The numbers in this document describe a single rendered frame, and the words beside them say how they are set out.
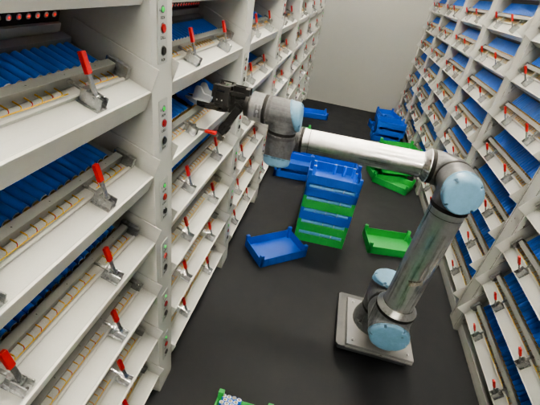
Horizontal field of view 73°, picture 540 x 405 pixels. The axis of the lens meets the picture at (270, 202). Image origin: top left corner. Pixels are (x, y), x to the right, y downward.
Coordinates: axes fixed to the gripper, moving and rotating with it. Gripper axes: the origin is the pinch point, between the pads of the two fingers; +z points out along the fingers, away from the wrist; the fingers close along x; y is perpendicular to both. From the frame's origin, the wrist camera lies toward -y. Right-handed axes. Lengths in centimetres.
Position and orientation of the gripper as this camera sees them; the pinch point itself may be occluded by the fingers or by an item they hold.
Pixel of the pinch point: (190, 98)
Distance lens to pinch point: 124.6
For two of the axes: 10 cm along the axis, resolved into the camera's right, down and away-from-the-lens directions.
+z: -9.6, -2.5, 1.1
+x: -2.2, 4.9, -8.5
